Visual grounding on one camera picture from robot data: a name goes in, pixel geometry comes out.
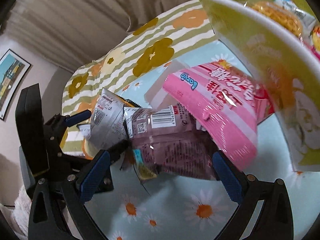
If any clear packed waffle cookie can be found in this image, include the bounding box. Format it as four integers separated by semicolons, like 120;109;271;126
247;1;303;38

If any Oishi white yellow snack bag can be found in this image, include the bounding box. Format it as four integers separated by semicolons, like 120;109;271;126
311;24;320;53

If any white blue snack bag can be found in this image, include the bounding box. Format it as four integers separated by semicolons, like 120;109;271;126
274;0;317;28

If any grey white chips bag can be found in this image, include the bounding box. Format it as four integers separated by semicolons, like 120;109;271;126
77;89;132;151

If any dark purple snack bag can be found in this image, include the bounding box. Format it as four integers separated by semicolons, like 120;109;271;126
124;103;218;182

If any framed landscape picture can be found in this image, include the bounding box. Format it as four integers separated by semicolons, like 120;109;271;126
0;49;31;120

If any beige curtain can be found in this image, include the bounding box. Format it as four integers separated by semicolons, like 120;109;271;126
1;0;190;72

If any pink Lonio snack bag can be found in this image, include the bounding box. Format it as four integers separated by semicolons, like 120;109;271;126
163;61;274;170

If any floral striped green quilt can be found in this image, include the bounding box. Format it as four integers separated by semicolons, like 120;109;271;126
60;0;218;156

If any green cardboard storage box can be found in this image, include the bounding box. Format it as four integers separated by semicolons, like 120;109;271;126
199;0;319;172

